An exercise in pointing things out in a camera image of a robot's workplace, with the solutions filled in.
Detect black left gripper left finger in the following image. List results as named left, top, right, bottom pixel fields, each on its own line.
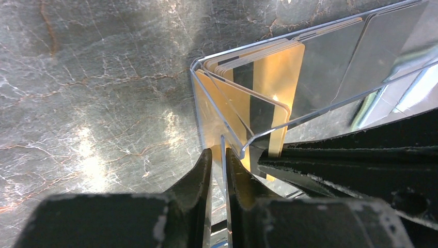
left=15, top=149, right=212, bottom=247

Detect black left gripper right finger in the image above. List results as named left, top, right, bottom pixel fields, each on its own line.
left=224, top=148, right=413, bottom=247

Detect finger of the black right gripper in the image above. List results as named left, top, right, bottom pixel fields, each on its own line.
left=258, top=109, right=437, bottom=229

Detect clear tray with cards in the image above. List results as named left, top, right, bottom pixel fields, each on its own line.
left=190, top=0, right=438, bottom=199

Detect gold striped credit card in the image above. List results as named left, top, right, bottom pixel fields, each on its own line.
left=192, top=69, right=291, bottom=181

